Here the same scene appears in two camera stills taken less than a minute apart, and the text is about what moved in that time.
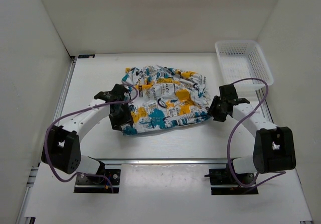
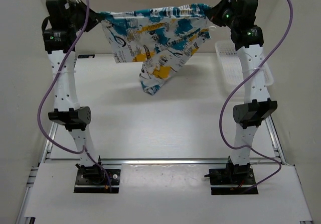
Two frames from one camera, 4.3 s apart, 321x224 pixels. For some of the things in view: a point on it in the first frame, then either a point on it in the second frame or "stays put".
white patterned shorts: (161, 97) → (163, 38)
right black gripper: (212, 110) → (212, 13)
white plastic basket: (238, 60) stays put
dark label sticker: (86, 56) stays put
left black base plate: (99, 184) stays put
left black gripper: (127, 119) → (79, 6)
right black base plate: (222, 183) stays put
